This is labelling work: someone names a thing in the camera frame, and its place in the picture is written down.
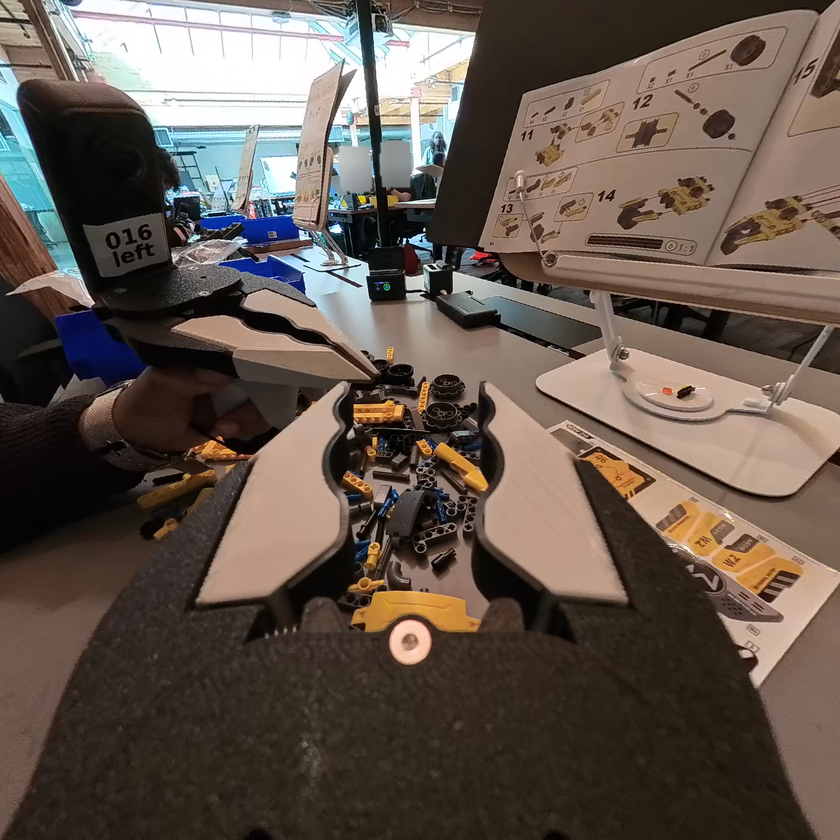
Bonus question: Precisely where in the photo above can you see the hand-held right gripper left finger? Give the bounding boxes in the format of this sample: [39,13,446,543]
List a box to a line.
[196,381,358,634]

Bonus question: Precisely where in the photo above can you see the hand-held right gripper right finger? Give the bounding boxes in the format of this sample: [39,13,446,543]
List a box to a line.
[474,381,630,631]

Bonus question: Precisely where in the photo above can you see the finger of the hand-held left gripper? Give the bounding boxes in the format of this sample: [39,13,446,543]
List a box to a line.
[172,314,383,387]
[239,289,370,370]

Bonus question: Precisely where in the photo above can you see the pile of building block pieces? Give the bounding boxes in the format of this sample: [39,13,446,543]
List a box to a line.
[138,344,519,634]

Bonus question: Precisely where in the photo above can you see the person's left forearm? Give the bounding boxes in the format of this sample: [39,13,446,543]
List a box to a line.
[0,392,135,553]

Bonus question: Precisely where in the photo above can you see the person's left hand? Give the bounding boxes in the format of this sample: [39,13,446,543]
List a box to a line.
[125,364,277,455]

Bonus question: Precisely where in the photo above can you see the blue plastic bin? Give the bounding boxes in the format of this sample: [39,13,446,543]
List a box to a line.
[56,255,307,383]
[200,213,301,245]

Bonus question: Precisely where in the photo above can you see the black charger case with display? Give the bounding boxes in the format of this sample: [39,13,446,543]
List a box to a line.
[366,246,408,303]

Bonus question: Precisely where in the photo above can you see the white paper sheet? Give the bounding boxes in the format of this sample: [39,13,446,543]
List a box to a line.
[7,269,94,311]

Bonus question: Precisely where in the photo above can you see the cardboard-backed booklet on stand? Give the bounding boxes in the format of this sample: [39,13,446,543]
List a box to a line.
[292,60,363,270]

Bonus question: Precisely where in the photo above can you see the narrow cardboard-backed booklet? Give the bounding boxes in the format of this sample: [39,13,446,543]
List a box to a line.
[231,125,261,212]

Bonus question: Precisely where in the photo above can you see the flat black box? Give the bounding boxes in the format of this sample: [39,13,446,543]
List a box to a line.
[436,292,502,330]

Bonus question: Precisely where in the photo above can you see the sticker sheet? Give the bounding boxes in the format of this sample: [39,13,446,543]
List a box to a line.
[548,420,824,688]

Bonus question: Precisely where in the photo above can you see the silver wristwatch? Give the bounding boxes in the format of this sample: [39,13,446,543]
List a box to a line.
[79,382,193,472]

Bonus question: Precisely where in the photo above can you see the white book stand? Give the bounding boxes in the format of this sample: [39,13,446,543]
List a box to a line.
[515,169,840,497]

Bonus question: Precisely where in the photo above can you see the black chair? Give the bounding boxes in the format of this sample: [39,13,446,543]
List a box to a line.
[0,276,74,409]

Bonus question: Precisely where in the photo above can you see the black pole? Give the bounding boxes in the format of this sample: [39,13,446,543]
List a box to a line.
[354,0,387,250]

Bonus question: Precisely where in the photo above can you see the black panel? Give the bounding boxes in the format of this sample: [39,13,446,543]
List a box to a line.
[428,0,840,252]

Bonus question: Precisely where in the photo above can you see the open instruction booklet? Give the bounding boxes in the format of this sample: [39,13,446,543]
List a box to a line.
[479,10,840,271]

